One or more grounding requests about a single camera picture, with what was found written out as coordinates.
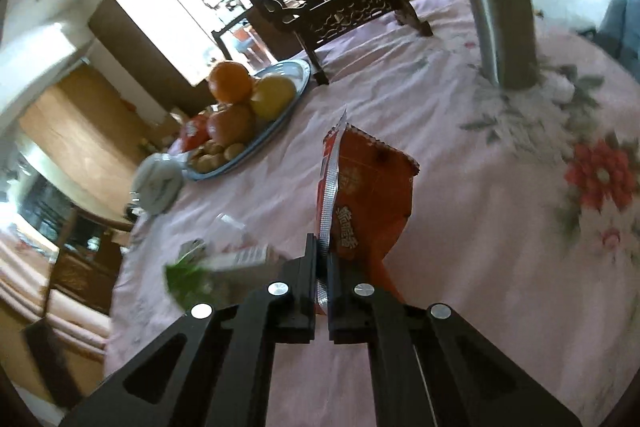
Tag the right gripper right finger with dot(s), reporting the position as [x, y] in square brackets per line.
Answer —
[430, 367]

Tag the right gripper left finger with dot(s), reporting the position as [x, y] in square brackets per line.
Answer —
[214, 371]

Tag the green snack packet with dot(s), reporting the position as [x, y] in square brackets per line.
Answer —
[188, 283]

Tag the white small carton box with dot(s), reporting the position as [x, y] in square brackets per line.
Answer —
[245, 258]

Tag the clear plastic cup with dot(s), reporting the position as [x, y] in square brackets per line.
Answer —
[227, 234]

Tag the red orange snack bag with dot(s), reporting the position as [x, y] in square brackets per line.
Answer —
[364, 200]

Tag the wooden armchair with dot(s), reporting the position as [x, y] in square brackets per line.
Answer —
[86, 268]

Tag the white ceramic lidded jar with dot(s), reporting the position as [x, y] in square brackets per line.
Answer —
[157, 183]

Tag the pink floral door curtain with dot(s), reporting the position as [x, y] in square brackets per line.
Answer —
[24, 282]

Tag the red snack packet on plate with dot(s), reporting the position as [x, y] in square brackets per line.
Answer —
[194, 133]

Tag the red apple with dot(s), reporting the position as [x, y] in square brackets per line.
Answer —
[232, 124]

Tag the yellow apple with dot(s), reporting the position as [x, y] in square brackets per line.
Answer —
[272, 95]

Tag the orange fruit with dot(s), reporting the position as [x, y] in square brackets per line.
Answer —
[230, 82]

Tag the blue rimmed fruit plate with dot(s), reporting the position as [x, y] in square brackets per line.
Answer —
[210, 159]

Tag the dark wooden dining chair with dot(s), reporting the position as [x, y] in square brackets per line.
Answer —
[253, 37]

